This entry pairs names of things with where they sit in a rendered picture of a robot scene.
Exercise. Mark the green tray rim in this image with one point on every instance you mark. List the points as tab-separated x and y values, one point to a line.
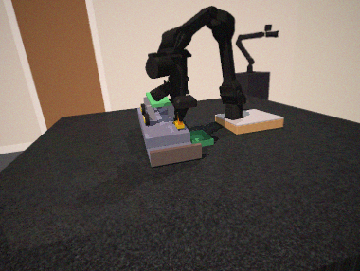
208	142

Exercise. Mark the yellow wheel chock with orange handle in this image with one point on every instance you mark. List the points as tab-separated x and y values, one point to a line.
178	124

